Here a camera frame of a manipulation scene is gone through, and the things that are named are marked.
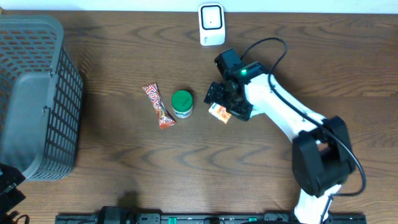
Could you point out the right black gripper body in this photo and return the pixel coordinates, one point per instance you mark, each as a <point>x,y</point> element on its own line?
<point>235,102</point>

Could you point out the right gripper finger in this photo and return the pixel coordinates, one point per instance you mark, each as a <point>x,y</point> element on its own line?
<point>214,93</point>
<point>241,112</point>

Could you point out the orange snack packet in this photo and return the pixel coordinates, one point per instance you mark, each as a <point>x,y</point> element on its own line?
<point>219,112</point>

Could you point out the green lid jar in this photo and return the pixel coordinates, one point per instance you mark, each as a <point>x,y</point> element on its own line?
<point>182,103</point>

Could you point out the red chocolate bar wrapper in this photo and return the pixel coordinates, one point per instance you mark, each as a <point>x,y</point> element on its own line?
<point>165,119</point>

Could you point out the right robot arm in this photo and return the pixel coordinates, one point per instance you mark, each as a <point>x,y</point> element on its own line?
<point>322,157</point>

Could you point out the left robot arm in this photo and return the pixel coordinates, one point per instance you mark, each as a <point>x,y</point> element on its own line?
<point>11,177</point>

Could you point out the white barcode scanner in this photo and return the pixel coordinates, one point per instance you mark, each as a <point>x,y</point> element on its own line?
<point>211,24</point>

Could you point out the grey plastic mesh basket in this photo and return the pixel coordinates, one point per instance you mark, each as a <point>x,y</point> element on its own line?
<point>41,98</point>

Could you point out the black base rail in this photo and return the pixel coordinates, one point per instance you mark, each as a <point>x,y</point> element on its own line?
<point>118,215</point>

